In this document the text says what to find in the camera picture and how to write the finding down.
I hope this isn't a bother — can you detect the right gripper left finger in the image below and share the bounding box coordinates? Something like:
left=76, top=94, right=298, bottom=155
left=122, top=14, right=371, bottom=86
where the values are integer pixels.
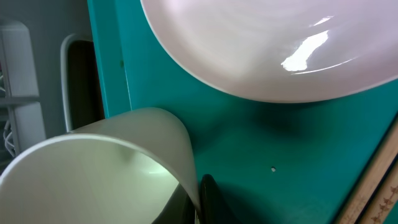
left=152, top=184, right=196, bottom=224

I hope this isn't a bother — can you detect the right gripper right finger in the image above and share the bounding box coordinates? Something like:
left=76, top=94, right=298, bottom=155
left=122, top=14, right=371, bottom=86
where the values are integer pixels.
left=200, top=174, right=242, bottom=224

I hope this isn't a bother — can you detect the wooden chopstick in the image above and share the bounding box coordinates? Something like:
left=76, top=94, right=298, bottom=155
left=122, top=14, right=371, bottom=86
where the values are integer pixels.
left=334, top=120, right=397, bottom=224
left=359, top=166, right=397, bottom=224

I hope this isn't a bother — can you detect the large white plate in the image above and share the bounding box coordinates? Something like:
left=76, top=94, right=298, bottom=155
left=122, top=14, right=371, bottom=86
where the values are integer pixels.
left=141, top=0, right=397, bottom=103

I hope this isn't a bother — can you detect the teal serving tray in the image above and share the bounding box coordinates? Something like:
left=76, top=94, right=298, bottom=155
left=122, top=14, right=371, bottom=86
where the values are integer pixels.
left=88, top=0, right=397, bottom=223

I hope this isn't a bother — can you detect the grey plastic dish rack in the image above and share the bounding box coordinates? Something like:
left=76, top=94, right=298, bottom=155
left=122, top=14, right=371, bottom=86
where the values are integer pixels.
left=1, top=0, right=104, bottom=169

